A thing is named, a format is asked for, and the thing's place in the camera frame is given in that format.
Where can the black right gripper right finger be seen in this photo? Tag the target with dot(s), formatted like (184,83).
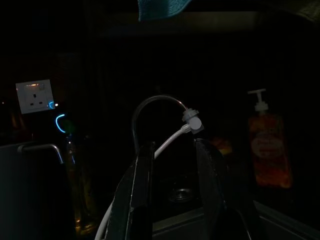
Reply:
(212,180)

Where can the metal dish rack frame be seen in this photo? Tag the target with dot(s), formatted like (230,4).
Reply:
(41,148)

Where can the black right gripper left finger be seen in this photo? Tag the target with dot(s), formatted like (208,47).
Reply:
(136,195)

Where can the sink drain strainer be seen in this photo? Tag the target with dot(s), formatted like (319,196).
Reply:
(180,193)

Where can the stainless steel sink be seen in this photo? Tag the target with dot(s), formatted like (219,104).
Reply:
(250,220)

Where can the curved chrome kitchen faucet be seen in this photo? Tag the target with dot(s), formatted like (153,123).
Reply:
(152,101)

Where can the orange dish soap pump bottle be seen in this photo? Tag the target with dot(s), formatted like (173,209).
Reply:
(270,147)

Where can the teal cloth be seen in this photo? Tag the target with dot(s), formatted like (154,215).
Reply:
(161,7)

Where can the clear glass bottle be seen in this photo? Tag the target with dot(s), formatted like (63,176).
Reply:
(71,160)

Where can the white faucet diverter valve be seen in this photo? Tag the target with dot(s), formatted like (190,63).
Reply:
(192,121)

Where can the white wall power socket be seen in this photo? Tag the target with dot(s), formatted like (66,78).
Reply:
(35,96)

